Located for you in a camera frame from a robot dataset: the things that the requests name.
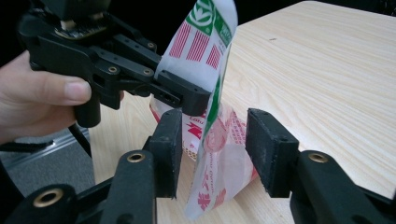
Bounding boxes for metal floor rail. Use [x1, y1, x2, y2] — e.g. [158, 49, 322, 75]
[0, 129, 92, 171]

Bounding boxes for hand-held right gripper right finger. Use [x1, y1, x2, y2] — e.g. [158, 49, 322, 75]
[246, 107, 396, 224]

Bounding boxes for pink and white plastic bag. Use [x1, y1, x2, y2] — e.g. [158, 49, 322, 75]
[148, 0, 260, 220]

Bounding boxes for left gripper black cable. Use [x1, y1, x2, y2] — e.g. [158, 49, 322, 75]
[0, 123, 93, 158]

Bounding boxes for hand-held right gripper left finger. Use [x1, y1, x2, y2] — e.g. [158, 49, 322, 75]
[99, 108, 183, 224]

